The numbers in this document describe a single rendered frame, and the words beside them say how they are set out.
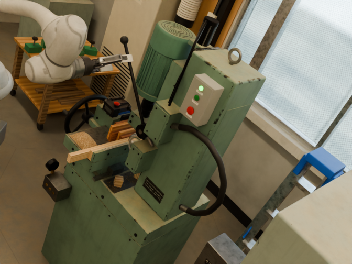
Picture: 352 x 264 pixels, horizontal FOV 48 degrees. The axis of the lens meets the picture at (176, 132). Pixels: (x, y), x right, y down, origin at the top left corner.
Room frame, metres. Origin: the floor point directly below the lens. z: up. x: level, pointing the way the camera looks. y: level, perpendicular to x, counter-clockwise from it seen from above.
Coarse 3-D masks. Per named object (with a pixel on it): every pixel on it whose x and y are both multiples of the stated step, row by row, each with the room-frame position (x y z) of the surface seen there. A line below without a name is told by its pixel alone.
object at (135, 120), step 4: (132, 112) 1.57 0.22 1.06; (136, 112) 1.57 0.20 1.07; (132, 116) 1.56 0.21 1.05; (136, 116) 1.55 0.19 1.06; (128, 120) 1.57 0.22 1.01; (132, 120) 1.56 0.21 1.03; (136, 120) 1.55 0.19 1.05; (144, 120) 1.53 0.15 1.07; (132, 124) 1.55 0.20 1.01; (136, 124) 1.54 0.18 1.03
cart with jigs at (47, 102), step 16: (16, 48) 2.74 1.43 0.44; (32, 48) 2.62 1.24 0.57; (16, 64) 2.72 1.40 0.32; (112, 64) 3.01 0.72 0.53; (16, 80) 2.71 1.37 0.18; (80, 80) 3.15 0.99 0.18; (112, 80) 2.94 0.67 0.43; (32, 96) 2.60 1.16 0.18; (48, 96) 2.47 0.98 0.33; (64, 96) 2.76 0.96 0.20; (80, 96) 2.90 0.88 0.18; (48, 112) 2.50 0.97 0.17
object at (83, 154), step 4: (116, 140) 1.49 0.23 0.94; (120, 140) 1.50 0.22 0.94; (104, 144) 1.42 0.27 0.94; (108, 144) 1.43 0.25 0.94; (88, 148) 1.35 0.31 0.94; (92, 148) 1.36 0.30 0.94; (72, 152) 1.28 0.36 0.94; (76, 152) 1.29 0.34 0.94; (80, 152) 1.30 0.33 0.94; (84, 152) 1.31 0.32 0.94; (88, 152) 1.33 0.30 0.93; (68, 156) 1.26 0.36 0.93; (72, 156) 1.26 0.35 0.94; (76, 156) 1.28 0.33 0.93; (80, 156) 1.30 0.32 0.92; (84, 156) 1.32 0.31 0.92; (68, 160) 1.26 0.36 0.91; (72, 160) 1.27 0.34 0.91; (76, 160) 1.29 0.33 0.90
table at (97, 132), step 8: (96, 128) 1.56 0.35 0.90; (104, 128) 1.59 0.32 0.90; (96, 136) 1.50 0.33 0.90; (104, 136) 1.53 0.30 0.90; (64, 144) 1.42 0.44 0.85; (72, 144) 1.39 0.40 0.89; (96, 144) 1.45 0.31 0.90; (128, 152) 1.50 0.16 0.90; (80, 160) 1.35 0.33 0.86; (88, 160) 1.33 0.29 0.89; (104, 160) 1.38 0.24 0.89; (112, 160) 1.42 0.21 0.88; (120, 160) 1.47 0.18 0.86; (88, 168) 1.32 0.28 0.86; (96, 168) 1.35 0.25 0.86
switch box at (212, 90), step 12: (192, 84) 1.28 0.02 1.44; (204, 84) 1.26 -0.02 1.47; (216, 84) 1.29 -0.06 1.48; (192, 96) 1.27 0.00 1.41; (204, 96) 1.25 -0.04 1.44; (216, 96) 1.26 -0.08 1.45; (180, 108) 1.29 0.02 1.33; (204, 108) 1.24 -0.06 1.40; (192, 120) 1.25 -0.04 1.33; (204, 120) 1.26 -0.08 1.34
